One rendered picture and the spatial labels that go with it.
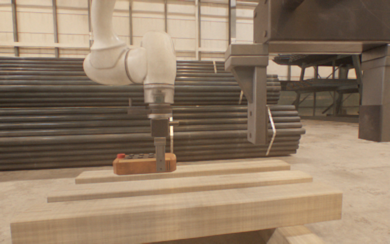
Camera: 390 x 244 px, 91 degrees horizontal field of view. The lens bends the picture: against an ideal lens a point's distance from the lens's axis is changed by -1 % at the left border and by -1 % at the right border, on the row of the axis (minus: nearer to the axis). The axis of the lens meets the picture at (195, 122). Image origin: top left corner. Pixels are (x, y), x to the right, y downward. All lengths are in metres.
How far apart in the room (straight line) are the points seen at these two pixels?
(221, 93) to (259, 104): 1.63
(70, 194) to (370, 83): 0.82
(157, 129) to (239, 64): 0.37
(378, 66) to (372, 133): 0.07
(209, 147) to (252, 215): 1.09
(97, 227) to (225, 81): 1.53
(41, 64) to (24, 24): 8.57
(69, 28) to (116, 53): 9.76
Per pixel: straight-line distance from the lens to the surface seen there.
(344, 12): 0.25
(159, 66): 0.56
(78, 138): 1.72
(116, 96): 1.83
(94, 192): 0.80
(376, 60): 0.29
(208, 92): 1.80
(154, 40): 0.58
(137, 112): 0.58
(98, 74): 0.66
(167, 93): 0.57
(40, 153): 1.92
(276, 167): 1.07
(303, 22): 0.23
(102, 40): 0.64
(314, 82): 6.95
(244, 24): 10.53
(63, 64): 2.49
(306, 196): 0.77
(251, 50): 0.21
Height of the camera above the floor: 0.49
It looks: 4 degrees down
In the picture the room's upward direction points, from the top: 1 degrees counter-clockwise
